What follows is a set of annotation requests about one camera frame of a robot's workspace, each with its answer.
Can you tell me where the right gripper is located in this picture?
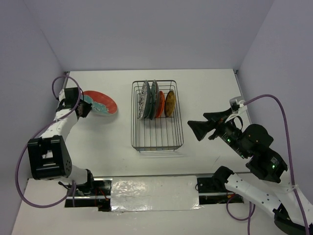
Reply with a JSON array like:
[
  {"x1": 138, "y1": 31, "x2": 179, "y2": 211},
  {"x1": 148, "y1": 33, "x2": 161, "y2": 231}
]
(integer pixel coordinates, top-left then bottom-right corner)
[{"x1": 185, "y1": 107, "x2": 248, "y2": 157}]

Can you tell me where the red plate with teal flower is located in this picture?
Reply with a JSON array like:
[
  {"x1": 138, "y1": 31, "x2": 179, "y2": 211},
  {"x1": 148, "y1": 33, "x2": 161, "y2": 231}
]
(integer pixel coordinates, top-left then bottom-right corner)
[{"x1": 82, "y1": 91, "x2": 117, "y2": 116}]

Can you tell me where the dark green plate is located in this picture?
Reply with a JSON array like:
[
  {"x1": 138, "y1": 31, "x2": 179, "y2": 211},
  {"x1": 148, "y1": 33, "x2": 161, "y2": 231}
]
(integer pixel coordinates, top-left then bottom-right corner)
[{"x1": 144, "y1": 80, "x2": 159, "y2": 119}]

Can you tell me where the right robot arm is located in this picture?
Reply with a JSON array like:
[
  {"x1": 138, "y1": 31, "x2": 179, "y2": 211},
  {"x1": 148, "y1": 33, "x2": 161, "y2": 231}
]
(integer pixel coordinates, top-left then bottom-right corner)
[{"x1": 187, "y1": 109, "x2": 313, "y2": 235}]

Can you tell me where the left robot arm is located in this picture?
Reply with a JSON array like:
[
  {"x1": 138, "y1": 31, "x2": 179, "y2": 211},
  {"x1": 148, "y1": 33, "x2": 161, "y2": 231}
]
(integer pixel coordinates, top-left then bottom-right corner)
[{"x1": 27, "y1": 88, "x2": 96, "y2": 195}]

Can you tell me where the yellow brown plate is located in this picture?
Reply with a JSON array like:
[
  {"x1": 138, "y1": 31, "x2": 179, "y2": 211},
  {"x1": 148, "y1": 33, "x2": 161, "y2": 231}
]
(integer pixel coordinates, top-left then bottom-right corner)
[{"x1": 164, "y1": 90, "x2": 176, "y2": 118}]

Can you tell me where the orange plate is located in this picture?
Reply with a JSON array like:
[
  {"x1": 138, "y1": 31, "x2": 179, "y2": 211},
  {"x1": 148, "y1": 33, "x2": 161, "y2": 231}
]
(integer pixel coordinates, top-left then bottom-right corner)
[{"x1": 155, "y1": 91, "x2": 165, "y2": 118}]

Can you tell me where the speckled white plate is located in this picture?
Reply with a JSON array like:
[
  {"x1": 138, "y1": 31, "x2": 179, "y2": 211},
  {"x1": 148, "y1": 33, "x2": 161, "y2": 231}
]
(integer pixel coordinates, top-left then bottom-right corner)
[{"x1": 138, "y1": 80, "x2": 151, "y2": 120}]

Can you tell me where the silver foil tape patch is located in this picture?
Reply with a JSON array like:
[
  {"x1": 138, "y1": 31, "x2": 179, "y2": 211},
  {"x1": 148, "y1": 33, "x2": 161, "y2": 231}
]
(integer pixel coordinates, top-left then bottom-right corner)
[{"x1": 111, "y1": 176, "x2": 201, "y2": 212}]

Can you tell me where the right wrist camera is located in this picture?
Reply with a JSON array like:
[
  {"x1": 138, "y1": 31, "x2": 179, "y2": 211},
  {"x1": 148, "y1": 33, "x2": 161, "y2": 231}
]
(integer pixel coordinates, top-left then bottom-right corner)
[{"x1": 226, "y1": 96, "x2": 247, "y2": 122}]

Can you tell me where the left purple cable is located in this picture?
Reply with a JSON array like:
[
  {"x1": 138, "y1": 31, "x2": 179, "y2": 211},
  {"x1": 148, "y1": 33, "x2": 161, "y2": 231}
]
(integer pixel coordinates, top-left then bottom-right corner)
[{"x1": 15, "y1": 75, "x2": 84, "y2": 208}]

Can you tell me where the purple cable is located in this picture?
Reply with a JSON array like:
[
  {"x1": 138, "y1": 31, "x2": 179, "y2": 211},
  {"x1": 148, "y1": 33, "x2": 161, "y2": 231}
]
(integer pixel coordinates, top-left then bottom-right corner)
[
  {"x1": 15, "y1": 75, "x2": 84, "y2": 208},
  {"x1": 226, "y1": 94, "x2": 310, "y2": 235}
]

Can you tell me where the wire dish rack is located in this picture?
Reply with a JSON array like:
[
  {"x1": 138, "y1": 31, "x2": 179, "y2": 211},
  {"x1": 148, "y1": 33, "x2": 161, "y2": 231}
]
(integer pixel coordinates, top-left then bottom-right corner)
[{"x1": 131, "y1": 80, "x2": 184, "y2": 152}]

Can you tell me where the black mounting rail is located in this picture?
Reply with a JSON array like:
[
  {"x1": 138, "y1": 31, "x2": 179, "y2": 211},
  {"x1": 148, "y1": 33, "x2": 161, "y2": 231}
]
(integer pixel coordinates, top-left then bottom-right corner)
[{"x1": 65, "y1": 175, "x2": 234, "y2": 212}]

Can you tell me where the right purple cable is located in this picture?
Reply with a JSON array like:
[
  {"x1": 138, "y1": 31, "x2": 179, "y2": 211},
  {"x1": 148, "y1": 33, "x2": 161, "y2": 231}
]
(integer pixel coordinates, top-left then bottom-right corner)
[{"x1": 226, "y1": 94, "x2": 310, "y2": 235}]

